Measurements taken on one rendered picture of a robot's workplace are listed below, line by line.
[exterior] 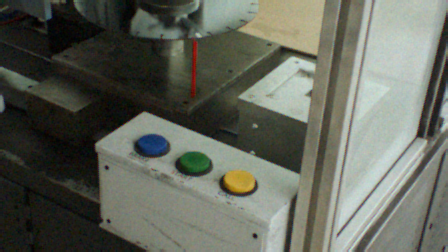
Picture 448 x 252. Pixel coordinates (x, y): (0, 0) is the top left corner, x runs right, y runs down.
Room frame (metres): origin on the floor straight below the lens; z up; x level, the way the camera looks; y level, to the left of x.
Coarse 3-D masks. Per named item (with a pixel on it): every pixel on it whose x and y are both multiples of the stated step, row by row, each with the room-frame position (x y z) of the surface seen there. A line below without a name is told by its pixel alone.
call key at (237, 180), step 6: (228, 174) 0.75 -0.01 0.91; (234, 174) 0.75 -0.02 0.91; (240, 174) 0.75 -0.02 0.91; (246, 174) 0.75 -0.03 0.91; (228, 180) 0.73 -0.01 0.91; (234, 180) 0.73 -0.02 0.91; (240, 180) 0.73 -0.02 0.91; (246, 180) 0.74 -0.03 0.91; (252, 180) 0.74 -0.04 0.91; (228, 186) 0.72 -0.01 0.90; (234, 186) 0.72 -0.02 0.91; (240, 186) 0.72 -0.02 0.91; (246, 186) 0.72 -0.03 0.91; (252, 186) 0.73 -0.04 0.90
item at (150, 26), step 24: (96, 0) 1.18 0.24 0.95; (120, 0) 1.19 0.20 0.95; (216, 0) 1.22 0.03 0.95; (240, 0) 1.23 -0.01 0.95; (96, 24) 1.08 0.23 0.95; (120, 24) 1.09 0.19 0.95; (144, 24) 1.10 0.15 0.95; (168, 24) 1.10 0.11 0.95; (192, 24) 1.11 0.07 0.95; (216, 24) 1.12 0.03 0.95; (240, 24) 1.12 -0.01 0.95
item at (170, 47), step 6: (156, 42) 1.19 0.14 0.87; (162, 42) 1.18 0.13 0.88; (168, 42) 1.18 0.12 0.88; (174, 42) 1.19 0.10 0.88; (180, 42) 1.20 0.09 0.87; (156, 48) 1.19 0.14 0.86; (162, 48) 1.18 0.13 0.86; (168, 48) 1.18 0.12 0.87; (174, 48) 1.19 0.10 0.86; (180, 48) 1.20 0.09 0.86; (162, 54) 1.18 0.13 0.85; (168, 54) 1.18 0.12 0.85; (174, 54) 1.19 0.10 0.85
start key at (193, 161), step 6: (186, 156) 0.78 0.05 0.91; (192, 156) 0.78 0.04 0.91; (198, 156) 0.78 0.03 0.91; (204, 156) 0.78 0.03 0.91; (180, 162) 0.77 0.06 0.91; (186, 162) 0.77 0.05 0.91; (192, 162) 0.77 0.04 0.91; (198, 162) 0.77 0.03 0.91; (204, 162) 0.77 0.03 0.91; (186, 168) 0.76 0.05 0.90; (192, 168) 0.76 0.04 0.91; (198, 168) 0.76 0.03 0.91; (204, 168) 0.76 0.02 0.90
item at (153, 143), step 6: (144, 138) 0.82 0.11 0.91; (150, 138) 0.82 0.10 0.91; (156, 138) 0.82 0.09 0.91; (162, 138) 0.82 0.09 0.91; (138, 144) 0.80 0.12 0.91; (144, 144) 0.80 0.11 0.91; (150, 144) 0.80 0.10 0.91; (156, 144) 0.80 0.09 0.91; (162, 144) 0.80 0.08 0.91; (144, 150) 0.79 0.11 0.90; (150, 150) 0.79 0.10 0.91; (156, 150) 0.79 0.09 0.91; (162, 150) 0.80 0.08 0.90
